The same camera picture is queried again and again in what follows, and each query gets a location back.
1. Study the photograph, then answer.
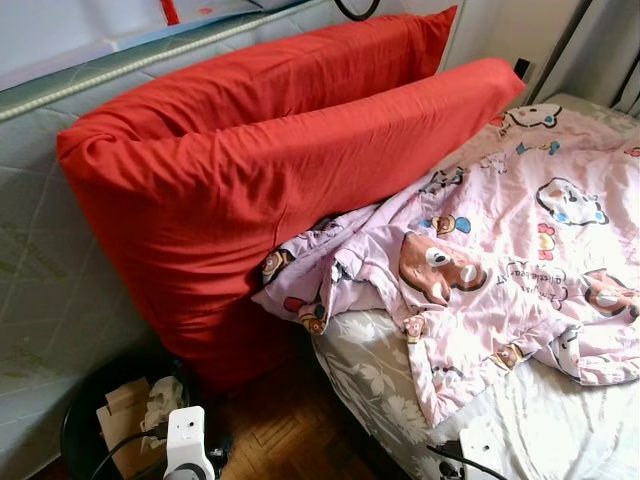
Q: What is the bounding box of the pink cartoon print blanket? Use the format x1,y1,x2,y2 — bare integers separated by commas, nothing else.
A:
252,103,640,429

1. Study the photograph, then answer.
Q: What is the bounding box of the grey curtain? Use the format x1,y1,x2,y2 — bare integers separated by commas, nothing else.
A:
530,0,640,116

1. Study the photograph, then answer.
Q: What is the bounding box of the bed with beige floral sheet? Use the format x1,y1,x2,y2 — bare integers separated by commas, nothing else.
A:
310,93,640,480

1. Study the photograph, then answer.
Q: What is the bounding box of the large red cushion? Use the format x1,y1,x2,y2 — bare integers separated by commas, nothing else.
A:
55,58,526,391
75,8,459,141

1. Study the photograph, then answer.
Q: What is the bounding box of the beige crumpled paper bag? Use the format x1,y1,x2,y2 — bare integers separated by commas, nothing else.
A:
140,375,186,431

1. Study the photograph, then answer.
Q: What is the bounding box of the black round waste bin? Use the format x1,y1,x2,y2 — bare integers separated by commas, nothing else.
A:
60,350,233,480

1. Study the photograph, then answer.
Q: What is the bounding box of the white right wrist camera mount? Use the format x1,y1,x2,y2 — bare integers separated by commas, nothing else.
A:
460,428,506,480

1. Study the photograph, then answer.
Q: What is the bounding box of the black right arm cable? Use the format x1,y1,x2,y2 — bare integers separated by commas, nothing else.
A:
428,445,511,480

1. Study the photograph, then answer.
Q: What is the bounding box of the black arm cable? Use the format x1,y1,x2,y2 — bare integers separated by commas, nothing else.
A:
428,445,511,480
90,425,171,480

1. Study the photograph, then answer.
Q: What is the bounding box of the black cord loop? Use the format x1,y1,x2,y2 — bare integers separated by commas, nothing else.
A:
335,0,381,21

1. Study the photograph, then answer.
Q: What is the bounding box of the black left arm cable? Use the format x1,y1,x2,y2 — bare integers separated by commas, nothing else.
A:
90,425,171,480

